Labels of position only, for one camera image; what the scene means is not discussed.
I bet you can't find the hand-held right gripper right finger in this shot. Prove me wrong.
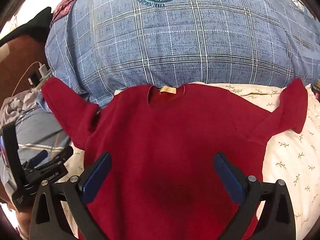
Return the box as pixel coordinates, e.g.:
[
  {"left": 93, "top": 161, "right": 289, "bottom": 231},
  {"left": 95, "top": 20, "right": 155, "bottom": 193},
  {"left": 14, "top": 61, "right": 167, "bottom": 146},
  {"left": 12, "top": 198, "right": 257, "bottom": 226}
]
[{"left": 214, "top": 152, "right": 297, "bottom": 240}]

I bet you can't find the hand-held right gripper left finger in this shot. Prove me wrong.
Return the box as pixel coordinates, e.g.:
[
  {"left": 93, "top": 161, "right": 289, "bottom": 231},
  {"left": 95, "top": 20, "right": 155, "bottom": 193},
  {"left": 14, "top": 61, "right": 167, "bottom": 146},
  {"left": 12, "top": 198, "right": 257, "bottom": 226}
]
[{"left": 29, "top": 152, "right": 112, "bottom": 240}]

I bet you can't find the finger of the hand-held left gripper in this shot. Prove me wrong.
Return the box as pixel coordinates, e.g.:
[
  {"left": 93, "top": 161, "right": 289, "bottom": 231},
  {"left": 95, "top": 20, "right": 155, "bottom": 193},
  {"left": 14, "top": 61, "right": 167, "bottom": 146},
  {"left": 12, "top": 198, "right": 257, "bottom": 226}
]
[
  {"left": 37, "top": 146, "right": 74, "bottom": 173},
  {"left": 24, "top": 149, "right": 50, "bottom": 168}
]

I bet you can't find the red sweater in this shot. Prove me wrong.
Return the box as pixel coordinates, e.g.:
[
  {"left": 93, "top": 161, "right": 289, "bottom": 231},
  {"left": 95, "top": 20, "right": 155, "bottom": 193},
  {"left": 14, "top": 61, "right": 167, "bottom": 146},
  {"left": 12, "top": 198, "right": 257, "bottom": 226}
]
[{"left": 41, "top": 76, "right": 308, "bottom": 240}]

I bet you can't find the person's left forearm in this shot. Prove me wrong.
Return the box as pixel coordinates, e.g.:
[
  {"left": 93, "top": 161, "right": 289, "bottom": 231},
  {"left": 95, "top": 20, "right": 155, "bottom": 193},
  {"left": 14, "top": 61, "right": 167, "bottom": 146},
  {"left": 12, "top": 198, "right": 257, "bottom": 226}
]
[{"left": 15, "top": 205, "right": 34, "bottom": 240}]

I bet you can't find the grey crumpled cloth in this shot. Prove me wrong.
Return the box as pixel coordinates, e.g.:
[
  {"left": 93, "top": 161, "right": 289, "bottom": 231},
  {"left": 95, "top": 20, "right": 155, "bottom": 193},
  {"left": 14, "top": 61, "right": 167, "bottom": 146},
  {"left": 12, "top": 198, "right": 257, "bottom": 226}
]
[{"left": 0, "top": 90, "right": 40, "bottom": 128}]

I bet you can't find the cream leaf-print bedsheet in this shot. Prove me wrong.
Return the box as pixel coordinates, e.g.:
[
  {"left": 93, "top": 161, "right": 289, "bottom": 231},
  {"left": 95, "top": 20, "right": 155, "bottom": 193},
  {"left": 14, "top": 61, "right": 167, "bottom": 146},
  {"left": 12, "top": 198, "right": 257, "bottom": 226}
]
[{"left": 60, "top": 81, "right": 320, "bottom": 240}]

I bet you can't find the small black device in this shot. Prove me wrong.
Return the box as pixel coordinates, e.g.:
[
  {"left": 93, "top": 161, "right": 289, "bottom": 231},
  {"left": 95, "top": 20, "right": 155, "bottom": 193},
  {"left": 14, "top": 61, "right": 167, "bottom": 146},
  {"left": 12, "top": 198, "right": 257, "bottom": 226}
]
[{"left": 28, "top": 72, "right": 42, "bottom": 87}]

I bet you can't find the white charger plug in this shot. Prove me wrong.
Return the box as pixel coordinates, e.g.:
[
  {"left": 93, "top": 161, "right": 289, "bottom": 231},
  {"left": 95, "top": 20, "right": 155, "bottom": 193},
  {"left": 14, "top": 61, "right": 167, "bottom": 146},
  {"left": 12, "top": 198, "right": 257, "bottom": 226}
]
[{"left": 37, "top": 64, "right": 52, "bottom": 78}]

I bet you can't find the brown wooden headboard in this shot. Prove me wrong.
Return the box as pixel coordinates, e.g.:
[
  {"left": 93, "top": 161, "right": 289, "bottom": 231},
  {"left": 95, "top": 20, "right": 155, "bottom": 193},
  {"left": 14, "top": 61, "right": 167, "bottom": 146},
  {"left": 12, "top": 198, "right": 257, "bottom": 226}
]
[{"left": 0, "top": 34, "right": 54, "bottom": 105}]

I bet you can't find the black cloth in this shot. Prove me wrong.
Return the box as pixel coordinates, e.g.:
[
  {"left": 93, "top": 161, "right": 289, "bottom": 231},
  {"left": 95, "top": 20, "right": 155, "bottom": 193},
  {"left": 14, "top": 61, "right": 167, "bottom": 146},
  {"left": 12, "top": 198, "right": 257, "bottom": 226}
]
[{"left": 0, "top": 6, "right": 54, "bottom": 47}]

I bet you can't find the maroon patterned cloth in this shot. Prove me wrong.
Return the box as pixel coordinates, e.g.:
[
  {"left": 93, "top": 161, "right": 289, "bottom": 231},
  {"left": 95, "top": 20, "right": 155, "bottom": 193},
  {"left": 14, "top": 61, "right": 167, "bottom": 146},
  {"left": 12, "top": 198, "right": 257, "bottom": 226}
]
[{"left": 50, "top": 0, "right": 100, "bottom": 29}]

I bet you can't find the white charging cable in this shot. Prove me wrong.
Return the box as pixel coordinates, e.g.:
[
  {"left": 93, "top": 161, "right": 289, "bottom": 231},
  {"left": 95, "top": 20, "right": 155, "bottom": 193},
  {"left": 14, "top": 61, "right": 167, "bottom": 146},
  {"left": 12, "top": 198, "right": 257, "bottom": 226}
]
[{"left": 11, "top": 61, "right": 40, "bottom": 98}]

